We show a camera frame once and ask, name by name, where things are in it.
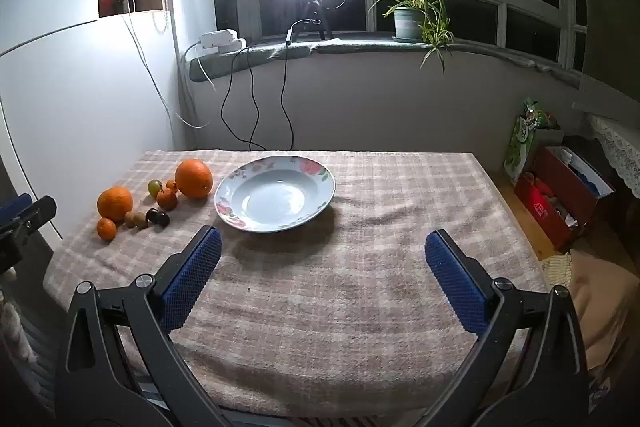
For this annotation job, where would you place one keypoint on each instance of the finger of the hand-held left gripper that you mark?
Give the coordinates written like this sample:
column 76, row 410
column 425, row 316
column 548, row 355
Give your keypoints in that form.
column 37, row 214
column 15, row 205

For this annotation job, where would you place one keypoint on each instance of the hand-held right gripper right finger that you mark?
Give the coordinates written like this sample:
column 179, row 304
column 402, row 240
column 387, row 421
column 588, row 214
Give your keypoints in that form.
column 455, row 282

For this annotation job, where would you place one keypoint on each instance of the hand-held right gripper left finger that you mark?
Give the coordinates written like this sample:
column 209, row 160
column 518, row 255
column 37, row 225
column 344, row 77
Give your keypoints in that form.
column 192, row 277

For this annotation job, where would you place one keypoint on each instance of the dark plum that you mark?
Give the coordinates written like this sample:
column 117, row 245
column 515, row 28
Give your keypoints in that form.
column 157, row 217

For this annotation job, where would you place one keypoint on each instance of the small stemless mandarin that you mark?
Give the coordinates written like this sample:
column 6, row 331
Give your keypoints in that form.
column 106, row 228

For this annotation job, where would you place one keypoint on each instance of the large round orange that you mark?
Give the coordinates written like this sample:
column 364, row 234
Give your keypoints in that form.
column 114, row 203

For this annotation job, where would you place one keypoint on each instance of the small mandarin with stem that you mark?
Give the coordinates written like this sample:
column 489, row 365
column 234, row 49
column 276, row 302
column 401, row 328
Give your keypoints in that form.
column 167, row 199

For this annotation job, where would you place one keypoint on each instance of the small brown fruit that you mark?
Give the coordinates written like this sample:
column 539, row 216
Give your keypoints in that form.
column 134, row 219

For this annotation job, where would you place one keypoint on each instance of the tiny orange kumquat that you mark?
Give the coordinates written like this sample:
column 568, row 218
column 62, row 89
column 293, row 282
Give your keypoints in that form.
column 171, row 184

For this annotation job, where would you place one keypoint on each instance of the green grape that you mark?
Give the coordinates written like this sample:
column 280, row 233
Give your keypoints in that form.
column 155, row 187

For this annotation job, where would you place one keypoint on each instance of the large oval orange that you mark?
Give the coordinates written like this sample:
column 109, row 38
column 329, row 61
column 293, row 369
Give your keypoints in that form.
column 194, row 178

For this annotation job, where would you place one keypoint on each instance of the floral rimmed white plate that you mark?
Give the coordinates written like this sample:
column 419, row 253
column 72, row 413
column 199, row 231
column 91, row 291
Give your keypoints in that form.
column 275, row 194

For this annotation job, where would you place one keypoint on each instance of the person's left forearm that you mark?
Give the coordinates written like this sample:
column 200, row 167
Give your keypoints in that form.
column 12, row 322

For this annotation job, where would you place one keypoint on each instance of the white refrigerator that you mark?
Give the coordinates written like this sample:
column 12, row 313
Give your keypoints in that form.
column 75, row 107

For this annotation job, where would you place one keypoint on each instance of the red cardboard box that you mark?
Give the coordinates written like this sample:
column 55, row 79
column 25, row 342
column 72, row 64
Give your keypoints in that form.
column 550, row 207

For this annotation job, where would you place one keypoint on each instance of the beige checked tablecloth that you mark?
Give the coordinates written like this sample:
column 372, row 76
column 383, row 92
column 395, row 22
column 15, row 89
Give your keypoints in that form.
column 325, row 307

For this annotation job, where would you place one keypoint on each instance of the beige cushion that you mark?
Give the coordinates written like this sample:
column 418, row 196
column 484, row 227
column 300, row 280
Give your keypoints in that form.
column 605, row 307

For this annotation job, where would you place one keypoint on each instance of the white lace cloth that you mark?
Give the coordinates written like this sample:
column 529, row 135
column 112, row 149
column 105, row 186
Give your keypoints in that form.
column 617, row 147

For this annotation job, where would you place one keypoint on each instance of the grey windowsill mat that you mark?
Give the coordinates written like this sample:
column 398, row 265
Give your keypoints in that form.
column 250, row 59

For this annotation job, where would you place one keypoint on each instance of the white power strip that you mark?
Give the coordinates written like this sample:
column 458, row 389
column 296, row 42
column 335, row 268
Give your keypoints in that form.
column 220, row 39

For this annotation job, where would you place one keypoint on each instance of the potted spider plant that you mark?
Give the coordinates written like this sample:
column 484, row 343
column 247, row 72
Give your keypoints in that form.
column 407, row 22

